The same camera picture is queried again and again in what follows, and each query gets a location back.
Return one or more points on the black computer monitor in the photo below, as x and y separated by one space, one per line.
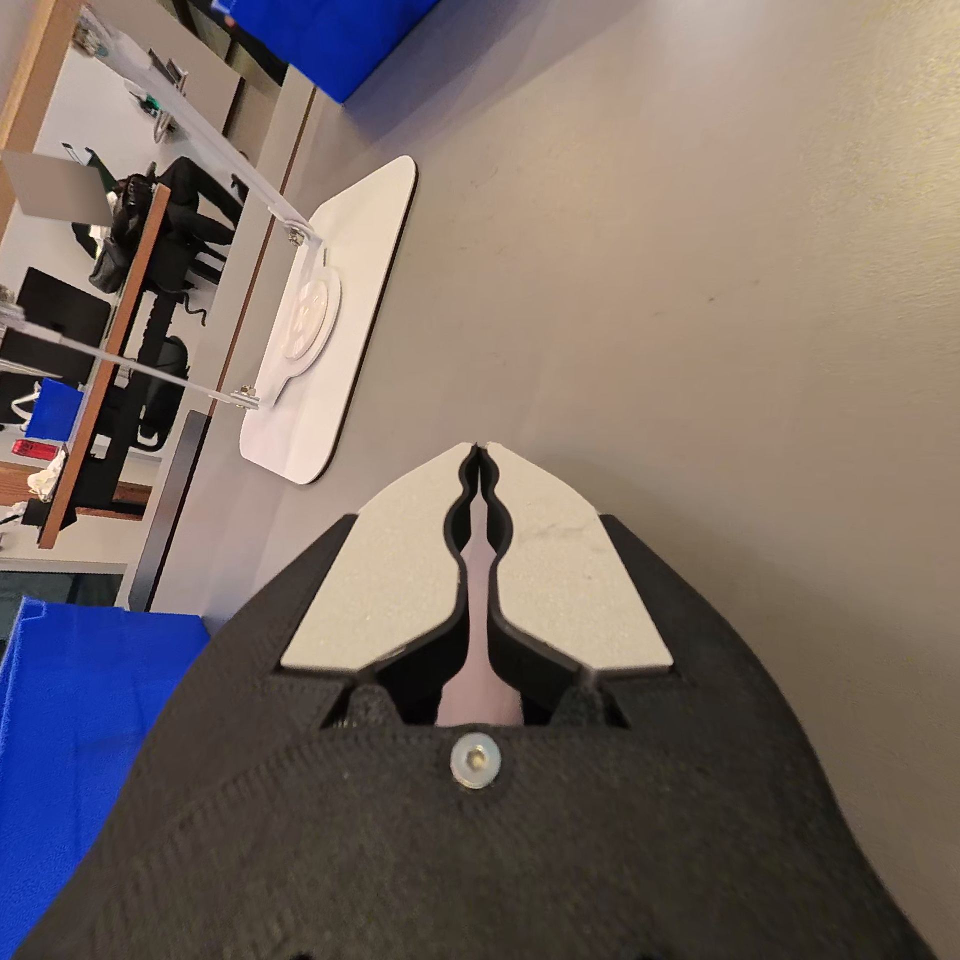
60 322

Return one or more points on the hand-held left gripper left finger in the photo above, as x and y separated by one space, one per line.
360 592

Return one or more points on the black office chair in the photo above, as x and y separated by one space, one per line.
195 217
161 390

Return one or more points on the white document stand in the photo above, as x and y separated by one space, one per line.
352 300

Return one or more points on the blue bin with divider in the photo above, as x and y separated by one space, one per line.
337 52

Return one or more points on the black bag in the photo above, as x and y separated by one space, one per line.
120 240

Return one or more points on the red box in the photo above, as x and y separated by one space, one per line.
34 450

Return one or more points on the silver laptop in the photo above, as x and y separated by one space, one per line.
52 187

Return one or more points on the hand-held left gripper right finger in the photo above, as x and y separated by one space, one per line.
577 592

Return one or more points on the person's left hand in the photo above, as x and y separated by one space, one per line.
480 675

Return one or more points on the wooden office desk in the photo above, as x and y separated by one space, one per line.
112 360

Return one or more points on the small blue box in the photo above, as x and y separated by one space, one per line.
56 411

